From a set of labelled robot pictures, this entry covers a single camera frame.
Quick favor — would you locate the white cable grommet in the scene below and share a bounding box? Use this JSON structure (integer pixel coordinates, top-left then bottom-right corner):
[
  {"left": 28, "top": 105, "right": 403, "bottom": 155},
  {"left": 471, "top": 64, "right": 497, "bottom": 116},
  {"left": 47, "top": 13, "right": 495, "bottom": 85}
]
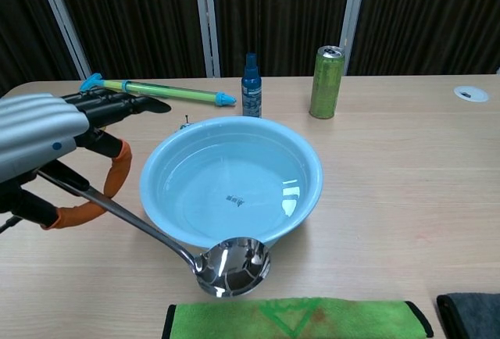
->
[{"left": 452, "top": 85, "right": 490, "bottom": 103}]

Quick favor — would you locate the silver ladle spoon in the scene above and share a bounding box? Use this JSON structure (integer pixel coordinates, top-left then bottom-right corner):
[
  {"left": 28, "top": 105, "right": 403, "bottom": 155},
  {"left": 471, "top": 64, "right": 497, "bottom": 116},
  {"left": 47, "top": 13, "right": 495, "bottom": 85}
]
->
[{"left": 37, "top": 169, "right": 272, "bottom": 298}]

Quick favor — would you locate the dark grey folded cloth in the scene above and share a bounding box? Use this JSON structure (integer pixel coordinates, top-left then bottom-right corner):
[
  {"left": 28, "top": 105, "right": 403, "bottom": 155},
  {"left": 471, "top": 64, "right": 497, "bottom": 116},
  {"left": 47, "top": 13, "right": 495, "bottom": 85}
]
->
[{"left": 436, "top": 291, "right": 500, "bottom": 339}]

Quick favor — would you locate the dark blue spray bottle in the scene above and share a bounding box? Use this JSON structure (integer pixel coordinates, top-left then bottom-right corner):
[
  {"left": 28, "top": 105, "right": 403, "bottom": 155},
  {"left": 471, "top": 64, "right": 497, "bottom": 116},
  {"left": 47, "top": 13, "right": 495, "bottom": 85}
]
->
[{"left": 241, "top": 52, "right": 263, "bottom": 119}]

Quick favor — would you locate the light blue bowl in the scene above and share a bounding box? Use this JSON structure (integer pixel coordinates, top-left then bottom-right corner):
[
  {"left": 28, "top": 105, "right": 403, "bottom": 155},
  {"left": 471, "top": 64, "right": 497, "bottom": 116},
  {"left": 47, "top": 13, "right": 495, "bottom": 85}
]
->
[{"left": 139, "top": 116, "right": 325, "bottom": 250}]

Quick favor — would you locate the green yellow water pump toy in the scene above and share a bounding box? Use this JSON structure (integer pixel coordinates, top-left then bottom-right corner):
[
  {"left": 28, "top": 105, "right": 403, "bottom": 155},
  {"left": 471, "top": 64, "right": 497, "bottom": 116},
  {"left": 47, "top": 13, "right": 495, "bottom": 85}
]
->
[{"left": 79, "top": 73, "right": 238, "bottom": 108}]

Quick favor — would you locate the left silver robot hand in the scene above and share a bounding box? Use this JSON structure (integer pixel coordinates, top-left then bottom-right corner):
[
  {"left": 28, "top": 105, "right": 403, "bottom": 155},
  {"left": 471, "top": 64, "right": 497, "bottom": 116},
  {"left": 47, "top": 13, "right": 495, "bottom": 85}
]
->
[{"left": 0, "top": 92, "right": 173, "bottom": 231}]

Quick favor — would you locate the green drink can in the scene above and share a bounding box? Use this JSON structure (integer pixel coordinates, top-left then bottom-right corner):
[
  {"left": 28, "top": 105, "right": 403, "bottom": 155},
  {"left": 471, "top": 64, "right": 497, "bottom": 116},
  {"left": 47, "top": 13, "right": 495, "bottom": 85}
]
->
[{"left": 309, "top": 45, "right": 346, "bottom": 120}]

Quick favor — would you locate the grey partition frame post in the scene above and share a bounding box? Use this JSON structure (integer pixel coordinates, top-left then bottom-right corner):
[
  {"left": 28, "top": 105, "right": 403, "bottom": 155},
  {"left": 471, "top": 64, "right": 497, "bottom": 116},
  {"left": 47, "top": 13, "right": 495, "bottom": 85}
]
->
[
  {"left": 33, "top": 0, "right": 93, "bottom": 80},
  {"left": 338, "top": 0, "right": 370, "bottom": 77},
  {"left": 192, "top": 0, "right": 222, "bottom": 79}
]

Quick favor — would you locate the green microfiber cloth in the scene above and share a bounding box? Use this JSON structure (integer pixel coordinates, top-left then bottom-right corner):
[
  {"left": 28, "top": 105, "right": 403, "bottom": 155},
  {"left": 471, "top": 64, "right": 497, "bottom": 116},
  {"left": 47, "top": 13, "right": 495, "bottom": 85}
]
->
[{"left": 161, "top": 296, "right": 434, "bottom": 339}]

